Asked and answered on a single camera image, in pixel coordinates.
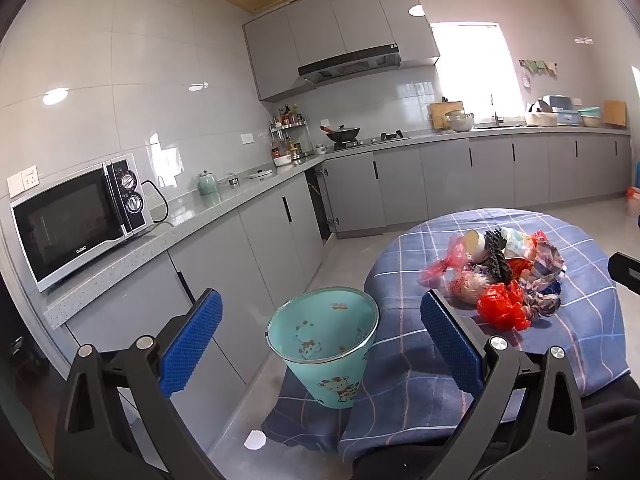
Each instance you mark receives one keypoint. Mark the flat white kitchen scale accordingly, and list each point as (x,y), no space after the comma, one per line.
(274,174)

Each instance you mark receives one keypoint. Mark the pink translucent plastic bag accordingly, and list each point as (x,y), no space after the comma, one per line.
(447,260)

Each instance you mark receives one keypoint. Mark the metal corner spice rack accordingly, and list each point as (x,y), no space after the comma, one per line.
(288,127)

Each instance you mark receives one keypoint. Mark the stacked pale bowls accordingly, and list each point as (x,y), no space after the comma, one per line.
(591,119)

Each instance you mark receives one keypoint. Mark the blue white packet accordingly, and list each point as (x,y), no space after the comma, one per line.
(544,304)

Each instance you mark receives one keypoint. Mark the red plastic bag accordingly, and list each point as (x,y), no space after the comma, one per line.
(502,306)

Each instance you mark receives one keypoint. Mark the black mesh scrubber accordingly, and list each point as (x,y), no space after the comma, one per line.
(499,260)

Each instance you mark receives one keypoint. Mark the black range hood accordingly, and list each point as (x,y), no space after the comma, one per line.
(350,62)

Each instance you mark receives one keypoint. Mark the white dish rack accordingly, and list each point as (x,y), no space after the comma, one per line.
(540,117)

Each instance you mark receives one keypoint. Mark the gas stove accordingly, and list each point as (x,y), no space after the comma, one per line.
(372,140)

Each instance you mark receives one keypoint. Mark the teal ceramic jar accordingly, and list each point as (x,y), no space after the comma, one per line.
(208,184)

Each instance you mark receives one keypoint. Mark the black wok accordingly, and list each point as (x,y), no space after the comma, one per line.
(344,133)

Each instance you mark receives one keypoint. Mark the bright kitchen window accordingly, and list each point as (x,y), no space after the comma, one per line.
(472,75)

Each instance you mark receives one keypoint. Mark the small metal container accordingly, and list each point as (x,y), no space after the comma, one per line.
(233,181)

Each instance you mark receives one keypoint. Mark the silver black microwave oven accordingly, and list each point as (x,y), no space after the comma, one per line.
(65,220)

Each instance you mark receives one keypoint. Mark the hanging dish cloths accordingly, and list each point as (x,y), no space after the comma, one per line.
(537,67)

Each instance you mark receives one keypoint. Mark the small wooden board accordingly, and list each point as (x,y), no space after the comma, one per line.
(615,113)

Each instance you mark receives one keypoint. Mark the red shiny wrapper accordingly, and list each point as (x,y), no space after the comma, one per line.
(539,240)

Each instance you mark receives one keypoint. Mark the grey kitchen counter cabinets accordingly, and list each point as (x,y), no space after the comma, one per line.
(450,175)

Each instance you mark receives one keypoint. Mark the plain white paper cup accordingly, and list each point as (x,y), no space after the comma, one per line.
(476,245)

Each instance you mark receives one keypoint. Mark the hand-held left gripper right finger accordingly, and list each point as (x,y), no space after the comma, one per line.
(450,345)

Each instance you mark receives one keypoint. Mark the white bowl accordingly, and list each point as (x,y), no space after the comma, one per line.
(282,160)

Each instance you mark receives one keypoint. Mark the white wall switch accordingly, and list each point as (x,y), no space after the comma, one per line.
(247,138)

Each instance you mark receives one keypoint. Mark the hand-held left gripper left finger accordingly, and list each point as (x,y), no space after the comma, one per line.
(192,340)

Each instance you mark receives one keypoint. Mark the white paper scrap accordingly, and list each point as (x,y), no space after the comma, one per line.
(255,441)

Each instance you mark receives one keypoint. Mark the white wall socket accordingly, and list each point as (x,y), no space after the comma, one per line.
(22,181)

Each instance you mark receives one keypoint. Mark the colourful striped snack packet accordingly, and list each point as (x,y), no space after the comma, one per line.
(548,262)

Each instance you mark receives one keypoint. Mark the metal sink faucet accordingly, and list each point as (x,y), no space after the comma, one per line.
(496,112)

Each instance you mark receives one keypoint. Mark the blue plaid tablecloth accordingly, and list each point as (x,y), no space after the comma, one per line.
(575,340)

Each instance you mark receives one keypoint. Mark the wooden cutting board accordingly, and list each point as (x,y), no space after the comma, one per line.
(437,115)

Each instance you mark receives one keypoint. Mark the light blue storage box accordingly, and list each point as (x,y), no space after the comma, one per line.
(565,110)

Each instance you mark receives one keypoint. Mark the teal cartoon print waste bin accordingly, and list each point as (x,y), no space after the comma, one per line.
(320,330)

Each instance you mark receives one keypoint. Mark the red floor container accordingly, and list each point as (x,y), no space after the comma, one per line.
(634,202)

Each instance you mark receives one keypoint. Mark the small white pot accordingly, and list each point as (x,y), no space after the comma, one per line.
(320,150)

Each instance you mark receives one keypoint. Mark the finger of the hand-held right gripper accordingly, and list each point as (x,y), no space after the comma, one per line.
(626,269)

